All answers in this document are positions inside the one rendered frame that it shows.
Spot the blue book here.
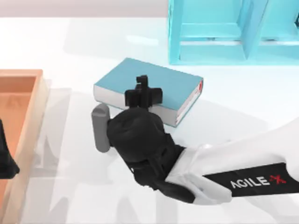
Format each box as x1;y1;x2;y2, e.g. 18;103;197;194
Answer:
93;57;204;129

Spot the pale grey rounded box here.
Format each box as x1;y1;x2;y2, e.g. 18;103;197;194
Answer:
91;103;111;154

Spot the light blue rack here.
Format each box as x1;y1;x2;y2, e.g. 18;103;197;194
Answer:
167;0;299;66

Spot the shallow salmon-coloured box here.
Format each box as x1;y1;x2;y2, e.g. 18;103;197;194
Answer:
0;69;50;224

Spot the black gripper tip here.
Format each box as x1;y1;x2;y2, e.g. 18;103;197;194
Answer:
0;118;21;181

